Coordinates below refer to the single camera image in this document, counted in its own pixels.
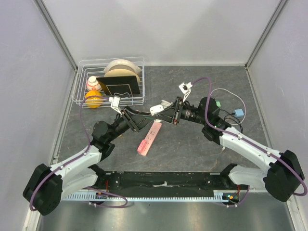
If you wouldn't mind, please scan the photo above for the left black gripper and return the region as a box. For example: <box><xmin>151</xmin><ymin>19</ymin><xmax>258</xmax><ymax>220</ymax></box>
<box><xmin>107</xmin><ymin>105</ymin><xmax>156</xmax><ymax>142</ymax></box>

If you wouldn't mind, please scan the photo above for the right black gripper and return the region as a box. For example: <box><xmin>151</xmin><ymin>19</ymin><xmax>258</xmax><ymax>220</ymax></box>
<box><xmin>154</xmin><ymin>96</ymin><xmax>208</xmax><ymax>126</ymax></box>

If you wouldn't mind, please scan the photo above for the white square plug adapter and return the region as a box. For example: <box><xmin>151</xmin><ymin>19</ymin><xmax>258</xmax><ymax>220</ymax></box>
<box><xmin>150</xmin><ymin>104</ymin><xmax>164</xmax><ymax>116</ymax></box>

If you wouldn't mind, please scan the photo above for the pink power strip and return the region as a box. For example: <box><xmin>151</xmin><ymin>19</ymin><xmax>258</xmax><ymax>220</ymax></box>
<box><xmin>138</xmin><ymin>122</ymin><xmax>162</xmax><ymax>156</ymax></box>

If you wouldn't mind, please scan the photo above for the blue plug adapter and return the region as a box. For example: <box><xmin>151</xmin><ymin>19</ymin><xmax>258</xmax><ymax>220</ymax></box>
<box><xmin>233</xmin><ymin>109</ymin><xmax>244</xmax><ymax>118</ymax></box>

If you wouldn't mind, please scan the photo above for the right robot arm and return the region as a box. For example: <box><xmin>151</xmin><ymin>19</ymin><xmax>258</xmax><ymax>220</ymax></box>
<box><xmin>150</xmin><ymin>97</ymin><xmax>305</xmax><ymax>202</ymax></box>

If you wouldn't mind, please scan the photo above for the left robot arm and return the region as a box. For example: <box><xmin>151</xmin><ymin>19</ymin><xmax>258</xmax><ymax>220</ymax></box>
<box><xmin>23</xmin><ymin>106</ymin><xmax>155</xmax><ymax>216</ymax></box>

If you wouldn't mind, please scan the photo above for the black square tray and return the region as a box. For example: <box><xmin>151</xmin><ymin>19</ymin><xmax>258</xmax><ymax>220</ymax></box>
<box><xmin>96</xmin><ymin>76</ymin><xmax>140</xmax><ymax>95</ymax></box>

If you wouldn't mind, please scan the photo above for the yellow round bowl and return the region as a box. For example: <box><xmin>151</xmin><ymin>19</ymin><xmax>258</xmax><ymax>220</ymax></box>
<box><xmin>85</xmin><ymin>90</ymin><xmax>103</xmax><ymax>109</ymax></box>

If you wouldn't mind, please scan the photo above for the beige round plate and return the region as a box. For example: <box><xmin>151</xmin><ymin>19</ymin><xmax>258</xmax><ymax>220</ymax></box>
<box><xmin>104</xmin><ymin>69</ymin><xmax>140</xmax><ymax>83</ymax></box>

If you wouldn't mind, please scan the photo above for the white orange patterned cup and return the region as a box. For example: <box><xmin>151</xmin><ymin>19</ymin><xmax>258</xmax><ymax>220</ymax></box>
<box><xmin>86</xmin><ymin>76</ymin><xmax>102</xmax><ymax>91</ymax></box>

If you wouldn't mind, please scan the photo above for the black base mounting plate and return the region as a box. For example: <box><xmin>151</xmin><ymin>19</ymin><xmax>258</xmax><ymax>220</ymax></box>
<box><xmin>93</xmin><ymin>171</ymin><xmax>239</xmax><ymax>191</ymax></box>

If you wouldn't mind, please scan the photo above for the white wire dish rack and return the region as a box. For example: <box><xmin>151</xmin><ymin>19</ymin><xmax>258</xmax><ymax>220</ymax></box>
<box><xmin>72</xmin><ymin>56</ymin><xmax>145</xmax><ymax>106</ymax></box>

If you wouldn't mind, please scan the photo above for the black thin cable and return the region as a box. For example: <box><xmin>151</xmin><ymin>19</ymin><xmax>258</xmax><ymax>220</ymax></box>
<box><xmin>220</xmin><ymin>109</ymin><xmax>244</xmax><ymax>133</ymax></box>

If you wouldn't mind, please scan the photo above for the white pink usb cable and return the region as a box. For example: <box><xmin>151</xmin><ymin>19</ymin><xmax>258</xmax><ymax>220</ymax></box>
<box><xmin>210</xmin><ymin>88</ymin><xmax>246</xmax><ymax>152</ymax></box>

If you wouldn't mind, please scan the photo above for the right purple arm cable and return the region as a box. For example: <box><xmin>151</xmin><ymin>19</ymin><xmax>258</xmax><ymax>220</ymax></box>
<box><xmin>192</xmin><ymin>77</ymin><xmax>308</xmax><ymax>195</ymax></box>

